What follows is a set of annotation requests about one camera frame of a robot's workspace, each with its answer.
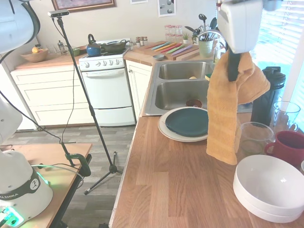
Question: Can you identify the clear plastic cup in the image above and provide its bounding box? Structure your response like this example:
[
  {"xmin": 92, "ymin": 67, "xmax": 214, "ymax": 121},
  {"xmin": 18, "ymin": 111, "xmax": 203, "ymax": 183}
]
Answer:
[{"xmin": 237, "ymin": 121, "xmax": 276, "ymax": 154}]

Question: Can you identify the glass French press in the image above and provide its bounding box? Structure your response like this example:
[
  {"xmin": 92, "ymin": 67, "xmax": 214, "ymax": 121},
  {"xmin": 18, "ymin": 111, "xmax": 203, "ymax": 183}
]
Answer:
[{"xmin": 57, "ymin": 40, "xmax": 68, "ymax": 56}]

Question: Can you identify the brown bowl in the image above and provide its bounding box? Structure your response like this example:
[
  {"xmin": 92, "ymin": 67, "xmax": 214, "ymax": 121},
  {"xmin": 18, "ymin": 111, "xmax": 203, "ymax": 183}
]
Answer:
[{"xmin": 185, "ymin": 99, "xmax": 203, "ymax": 108}]

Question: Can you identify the yellow cloth towel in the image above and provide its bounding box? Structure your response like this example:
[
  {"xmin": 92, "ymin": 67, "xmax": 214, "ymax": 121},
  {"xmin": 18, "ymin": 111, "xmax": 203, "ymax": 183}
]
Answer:
[{"xmin": 206, "ymin": 51, "xmax": 271, "ymax": 166}]

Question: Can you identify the wooden fruit bowl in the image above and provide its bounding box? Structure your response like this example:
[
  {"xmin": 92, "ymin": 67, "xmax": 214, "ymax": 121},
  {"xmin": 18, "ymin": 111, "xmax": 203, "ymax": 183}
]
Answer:
[{"xmin": 20, "ymin": 47, "xmax": 49, "ymax": 63}]

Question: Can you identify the wooden framed picture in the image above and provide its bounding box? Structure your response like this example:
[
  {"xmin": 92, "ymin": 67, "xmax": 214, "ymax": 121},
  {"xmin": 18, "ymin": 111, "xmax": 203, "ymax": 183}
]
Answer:
[{"xmin": 51, "ymin": 0, "xmax": 117, "ymax": 13}]

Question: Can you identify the white corner cabinet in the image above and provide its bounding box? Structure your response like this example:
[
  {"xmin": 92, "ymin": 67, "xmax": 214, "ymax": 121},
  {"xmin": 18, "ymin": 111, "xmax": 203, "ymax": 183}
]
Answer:
[{"xmin": 124, "ymin": 59, "xmax": 153, "ymax": 119}]

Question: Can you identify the yellow liquid soap bottle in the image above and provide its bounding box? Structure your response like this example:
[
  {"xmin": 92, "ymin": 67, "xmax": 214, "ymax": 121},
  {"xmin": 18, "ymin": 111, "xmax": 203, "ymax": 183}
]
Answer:
[{"xmin": 213, "ymin": 41, "xmax": 220, "ymax": 64}]

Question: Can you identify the black shaker bottle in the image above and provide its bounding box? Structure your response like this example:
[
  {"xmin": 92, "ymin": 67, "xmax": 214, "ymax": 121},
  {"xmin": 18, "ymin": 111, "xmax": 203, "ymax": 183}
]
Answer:
[{"xmin": 251, "ymin": 66, "xmax": 287, "ymax": 128}]

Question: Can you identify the green utensil crock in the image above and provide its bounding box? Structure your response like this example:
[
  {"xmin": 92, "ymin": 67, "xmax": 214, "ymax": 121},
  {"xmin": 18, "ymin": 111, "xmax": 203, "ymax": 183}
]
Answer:
[{"xmin": 198, "ymin": 39, "xmax": 214, "ymax": 58}]

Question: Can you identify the white wall poster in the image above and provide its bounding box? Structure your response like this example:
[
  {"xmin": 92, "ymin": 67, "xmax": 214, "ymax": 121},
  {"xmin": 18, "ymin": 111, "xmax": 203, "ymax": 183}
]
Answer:
[{"xmin": 158, "ymin": 0, "xmax": 177, "ymax": 18}]

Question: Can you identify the black frying pan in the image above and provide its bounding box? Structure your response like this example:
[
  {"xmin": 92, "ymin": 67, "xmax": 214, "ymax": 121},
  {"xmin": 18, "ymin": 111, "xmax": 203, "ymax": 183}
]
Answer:
[{"xmin": 101, "ymin": 39, "xmax": 128, "ymax": 54}]

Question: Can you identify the large cream plate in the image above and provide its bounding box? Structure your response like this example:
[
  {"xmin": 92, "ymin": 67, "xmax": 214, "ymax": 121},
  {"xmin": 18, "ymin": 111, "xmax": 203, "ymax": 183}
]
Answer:
[{"xmin": 158, "ymin": 106, "xmax": 209, "ymax": 143}]

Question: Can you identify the blue knife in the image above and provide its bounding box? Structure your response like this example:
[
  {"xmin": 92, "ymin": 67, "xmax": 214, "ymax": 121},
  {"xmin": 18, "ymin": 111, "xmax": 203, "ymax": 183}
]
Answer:
[{"xmin": 151, "ymin": 41, "xmax": 171, "ymax": 51}]

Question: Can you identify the stainless double sink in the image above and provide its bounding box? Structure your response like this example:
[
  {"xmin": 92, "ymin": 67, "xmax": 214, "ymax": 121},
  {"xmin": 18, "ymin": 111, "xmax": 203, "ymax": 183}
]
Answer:
[{"xmin": 144, "ymin": 61, "xmax": 253, "ymax": 116}]

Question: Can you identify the grey bar camera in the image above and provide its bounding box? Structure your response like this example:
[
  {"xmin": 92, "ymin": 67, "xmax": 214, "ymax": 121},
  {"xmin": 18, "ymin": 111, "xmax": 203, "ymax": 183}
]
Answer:
[{"xmin": 47, "ymin": 10, "xmax": 70, "ymax": 18}]

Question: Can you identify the white ceramic bowl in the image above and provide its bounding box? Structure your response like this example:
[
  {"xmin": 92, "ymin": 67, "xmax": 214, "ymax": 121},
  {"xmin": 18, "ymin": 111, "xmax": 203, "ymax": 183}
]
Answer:
[
  {"xmin": 232, "ymin": 154, "xmax": 304, "ymax": 212},
  {"xmin": 234, "ymin": 187, "xmax": 304, "ymax": 224}
]

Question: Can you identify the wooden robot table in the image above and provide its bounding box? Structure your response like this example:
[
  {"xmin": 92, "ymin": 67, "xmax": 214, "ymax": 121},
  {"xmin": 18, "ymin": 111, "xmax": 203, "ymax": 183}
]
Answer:
[{"xmin": 0, "ymin": 142, "xmax": 93, "ymax": 228}]

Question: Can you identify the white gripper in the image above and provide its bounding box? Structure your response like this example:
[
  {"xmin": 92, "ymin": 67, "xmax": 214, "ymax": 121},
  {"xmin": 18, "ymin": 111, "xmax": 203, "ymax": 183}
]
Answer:
[{"xmin": 217, "ymin": 0, "xmax": 263, "ymax": 83}]

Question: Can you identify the dark blue plate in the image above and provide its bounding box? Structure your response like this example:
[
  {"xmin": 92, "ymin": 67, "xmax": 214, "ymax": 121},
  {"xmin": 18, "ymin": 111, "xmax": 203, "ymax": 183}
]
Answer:
[{"xmin": 165, "ymin": 107, "xmax": 209, "ymax": 138}]

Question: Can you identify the yellow knife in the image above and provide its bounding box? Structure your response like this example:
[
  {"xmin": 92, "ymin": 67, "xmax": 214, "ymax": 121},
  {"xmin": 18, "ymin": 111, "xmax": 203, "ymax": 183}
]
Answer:
[{"xmin": 154, "ymin": 42, "xmax": 177, "ymax": 52}]

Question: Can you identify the black floor tripod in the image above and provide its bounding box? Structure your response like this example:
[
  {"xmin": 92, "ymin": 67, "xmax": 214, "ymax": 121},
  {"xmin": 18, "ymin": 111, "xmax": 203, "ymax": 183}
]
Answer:
[{"xmin": 56, "ymin": 16, "xmax": 124, "ymax": 196}]

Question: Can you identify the white oven stove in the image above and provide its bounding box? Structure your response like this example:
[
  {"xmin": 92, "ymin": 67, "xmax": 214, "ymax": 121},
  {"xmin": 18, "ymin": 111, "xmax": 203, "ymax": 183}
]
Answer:
[{"xmin": 78, "ymin": 51, "xmax": 137, "ymax": 127}]

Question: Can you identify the green knife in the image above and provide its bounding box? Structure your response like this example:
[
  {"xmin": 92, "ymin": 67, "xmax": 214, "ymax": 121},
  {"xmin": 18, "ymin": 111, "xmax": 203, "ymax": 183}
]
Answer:
[{"xmin": 170, "ymin": 44, "xmax": 190, "ymax": 56}]

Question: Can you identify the white drawer cabinet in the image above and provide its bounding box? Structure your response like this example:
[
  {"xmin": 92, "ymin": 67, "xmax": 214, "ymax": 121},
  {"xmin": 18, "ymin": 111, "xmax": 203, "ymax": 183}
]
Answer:
[{"xmin": 10, "ymin": 65, "xmax": 95, "ymax": 131}]

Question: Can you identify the red mug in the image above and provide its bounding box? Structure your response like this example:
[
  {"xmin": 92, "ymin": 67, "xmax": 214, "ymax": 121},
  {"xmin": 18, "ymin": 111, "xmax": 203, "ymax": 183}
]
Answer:
[{"xmin": 264, "ymin": 130, "xmax": 304, "ymax": 167}]

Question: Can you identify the tall clear drinking glass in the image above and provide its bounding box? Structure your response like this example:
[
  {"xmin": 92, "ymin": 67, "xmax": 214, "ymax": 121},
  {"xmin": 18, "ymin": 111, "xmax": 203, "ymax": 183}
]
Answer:
[{"xmin": 269, "ymin": 101, "xmax": 302, "ymax": 133}]

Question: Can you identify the wooden cutting board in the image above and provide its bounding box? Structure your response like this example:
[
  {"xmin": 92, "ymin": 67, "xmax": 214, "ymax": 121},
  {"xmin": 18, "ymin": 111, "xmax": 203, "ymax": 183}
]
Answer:
[{"xmin": 133, "ymin": 40, "xmax": 200, "ymax": 61}]

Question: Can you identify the blue kettle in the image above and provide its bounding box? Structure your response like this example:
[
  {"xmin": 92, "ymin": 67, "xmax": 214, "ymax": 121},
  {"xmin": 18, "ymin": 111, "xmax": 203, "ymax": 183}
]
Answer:
[{"xmin": 85, "ymin": 34, "xmax": 102, "ymax": 57}]

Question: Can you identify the dark metal clamp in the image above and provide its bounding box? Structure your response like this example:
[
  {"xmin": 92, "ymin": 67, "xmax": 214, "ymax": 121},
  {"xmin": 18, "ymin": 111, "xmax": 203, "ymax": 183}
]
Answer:
[{"xmin": 65, "ymin": 152, "xmax": 92, "ymax": 177}]

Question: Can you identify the white window blind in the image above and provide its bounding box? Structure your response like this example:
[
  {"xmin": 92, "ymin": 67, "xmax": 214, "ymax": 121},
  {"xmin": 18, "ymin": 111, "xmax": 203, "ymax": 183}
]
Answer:
[{"xmin": 256, "ymin": 0, "xmax": 304, "ymax": 69}]

